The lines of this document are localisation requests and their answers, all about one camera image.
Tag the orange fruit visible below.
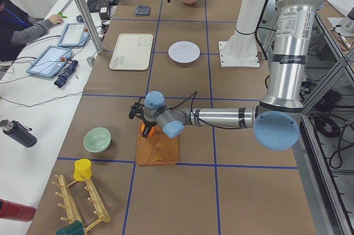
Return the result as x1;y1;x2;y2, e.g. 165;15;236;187
140;123;155;138

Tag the white plate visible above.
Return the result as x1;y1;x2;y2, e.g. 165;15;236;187
168;41;200;64

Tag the cream bear tray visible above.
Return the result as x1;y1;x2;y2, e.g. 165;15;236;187
109;33;153;71

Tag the wooden cutting board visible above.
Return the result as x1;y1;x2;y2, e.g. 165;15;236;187
135;121;180;167

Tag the grey folded cloth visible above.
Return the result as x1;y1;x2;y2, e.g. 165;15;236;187
134;5;150;17

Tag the green bowl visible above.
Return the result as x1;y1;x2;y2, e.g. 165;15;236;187
83;127;111;153

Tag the yellow cup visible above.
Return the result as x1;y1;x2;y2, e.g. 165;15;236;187
73;159;92;181

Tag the small metal cylinder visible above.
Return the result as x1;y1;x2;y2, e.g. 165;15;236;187
86;56;95;66

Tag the wooden cup rack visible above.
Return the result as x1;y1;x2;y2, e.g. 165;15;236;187
52;174;112;234

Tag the dark blue folded umbrella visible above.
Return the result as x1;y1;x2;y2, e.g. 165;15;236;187
54;60;79;88

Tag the far teach pendant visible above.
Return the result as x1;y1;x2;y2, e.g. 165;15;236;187
57;23;90;48

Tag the teach pendant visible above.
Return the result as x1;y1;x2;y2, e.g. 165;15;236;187
26;45;72;79
57;23;90;48

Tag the near teach pendant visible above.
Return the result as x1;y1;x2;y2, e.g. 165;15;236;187
26;45;72;79

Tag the dark green cup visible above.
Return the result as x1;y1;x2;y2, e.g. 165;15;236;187
56;220;85;235

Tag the black bottle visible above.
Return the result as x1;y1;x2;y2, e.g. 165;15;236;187
1;119;37;148

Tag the seated person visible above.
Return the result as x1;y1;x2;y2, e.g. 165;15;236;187
1;0;64;62

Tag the red bottle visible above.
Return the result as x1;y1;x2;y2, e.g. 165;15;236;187
1;199;36;222

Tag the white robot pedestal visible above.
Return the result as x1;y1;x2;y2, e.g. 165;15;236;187
219;0;266;67

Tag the aluminium frame post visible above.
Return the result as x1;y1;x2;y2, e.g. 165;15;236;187
74;0;103;54

